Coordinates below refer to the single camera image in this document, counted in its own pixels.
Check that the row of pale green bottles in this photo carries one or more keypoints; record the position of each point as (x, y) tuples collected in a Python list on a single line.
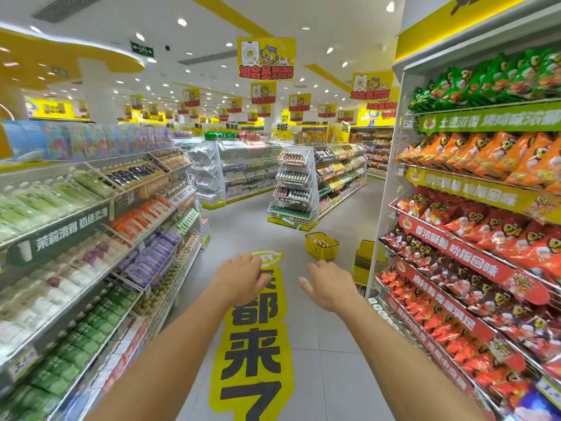
[(48, 199)]

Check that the row of orange snack packets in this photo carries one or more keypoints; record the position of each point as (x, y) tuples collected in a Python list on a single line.
[(495, 155)]

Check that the row of blue snack packets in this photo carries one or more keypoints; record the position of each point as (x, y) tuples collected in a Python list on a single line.
[(532, 407)]

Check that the yellow floor sticker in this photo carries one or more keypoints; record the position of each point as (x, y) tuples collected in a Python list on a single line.
[(254, 346)]

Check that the person's left thumb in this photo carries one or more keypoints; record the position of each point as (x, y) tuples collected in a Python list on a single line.
[(263, 284)]

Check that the row of red-orange snack packets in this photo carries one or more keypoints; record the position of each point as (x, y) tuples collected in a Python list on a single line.
[(460, 348)]

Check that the row of dark bottles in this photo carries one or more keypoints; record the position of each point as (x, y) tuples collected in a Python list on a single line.
[(131, 173)]

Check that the white pillar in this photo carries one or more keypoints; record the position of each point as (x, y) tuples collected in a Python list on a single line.
[(98, 94)]

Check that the person's right forearm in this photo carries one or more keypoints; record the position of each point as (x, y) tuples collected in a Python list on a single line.
[(394, 363)]

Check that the wooden wall shelf unit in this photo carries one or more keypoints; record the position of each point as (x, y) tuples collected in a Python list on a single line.
[(379, 153)]

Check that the grey drinks shelf unit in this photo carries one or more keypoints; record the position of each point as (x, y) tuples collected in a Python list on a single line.
[(94, 258)]

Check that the row of orange bottles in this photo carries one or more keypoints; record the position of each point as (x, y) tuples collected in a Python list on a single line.
[(140, 217)]

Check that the group of recessed ceiling lights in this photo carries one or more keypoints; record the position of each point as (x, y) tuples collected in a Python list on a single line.
[(182, 22)]

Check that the stack of yellow baskets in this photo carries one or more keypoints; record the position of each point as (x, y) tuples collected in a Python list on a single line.
[(363, 263)]

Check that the person's left hand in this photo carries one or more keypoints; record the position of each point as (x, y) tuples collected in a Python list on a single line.
[(236, 280)]

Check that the grey ceiling air vent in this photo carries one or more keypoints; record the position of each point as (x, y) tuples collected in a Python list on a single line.
[(65, 6), (206, 58)]

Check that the white snack shelf unit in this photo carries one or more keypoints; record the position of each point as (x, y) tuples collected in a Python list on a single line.
[(460, 43)]

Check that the yellow wall banner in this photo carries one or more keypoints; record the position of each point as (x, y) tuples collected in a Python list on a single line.
[(50, 108)]

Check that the row of maroon snack packets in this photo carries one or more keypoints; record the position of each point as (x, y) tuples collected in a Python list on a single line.
[(486, 302)]

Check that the yellow shopping basket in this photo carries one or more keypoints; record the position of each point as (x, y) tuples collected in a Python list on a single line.
[(322, 249)]

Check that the green exit sign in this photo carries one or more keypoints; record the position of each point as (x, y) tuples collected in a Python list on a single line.
[(141, 49)]

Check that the dark green shelf label strip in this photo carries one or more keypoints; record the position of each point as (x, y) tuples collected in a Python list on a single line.
[(57, 236)]

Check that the row of hanging yellow banners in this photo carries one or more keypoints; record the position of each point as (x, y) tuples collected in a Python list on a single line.
[(266, 56)]

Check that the person's right thumb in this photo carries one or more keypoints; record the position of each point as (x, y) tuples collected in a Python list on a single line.
[(307, 288)]

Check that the yellow shelf label strip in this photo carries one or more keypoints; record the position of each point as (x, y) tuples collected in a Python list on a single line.
[(473, 189)]

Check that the red shelf label strip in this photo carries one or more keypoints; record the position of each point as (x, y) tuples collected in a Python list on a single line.
[(464, 255), (442, 303), (431, 346)]

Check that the yellow curved ceiling panel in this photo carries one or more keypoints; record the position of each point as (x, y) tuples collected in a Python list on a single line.
[(65, 56)]

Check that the person's left forearm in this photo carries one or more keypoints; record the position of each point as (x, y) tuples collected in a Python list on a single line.
[(175, 359)]

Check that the row of green snack packets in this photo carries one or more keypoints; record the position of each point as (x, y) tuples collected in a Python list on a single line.
[(495, 78)]

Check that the row of red snack packets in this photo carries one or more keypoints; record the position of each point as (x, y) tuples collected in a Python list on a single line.
[(504, 234)]

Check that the yellow shelf header sign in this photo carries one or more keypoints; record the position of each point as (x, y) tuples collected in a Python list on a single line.
[(438, 28)]

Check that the person's right hand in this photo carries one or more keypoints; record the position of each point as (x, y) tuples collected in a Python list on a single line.
[(331, 287)]

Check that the row of pastel boxes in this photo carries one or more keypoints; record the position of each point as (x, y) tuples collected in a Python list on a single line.
[(87, 140)]

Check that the row of white bottles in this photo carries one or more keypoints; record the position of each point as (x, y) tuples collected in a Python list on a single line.
[(48, 289)]

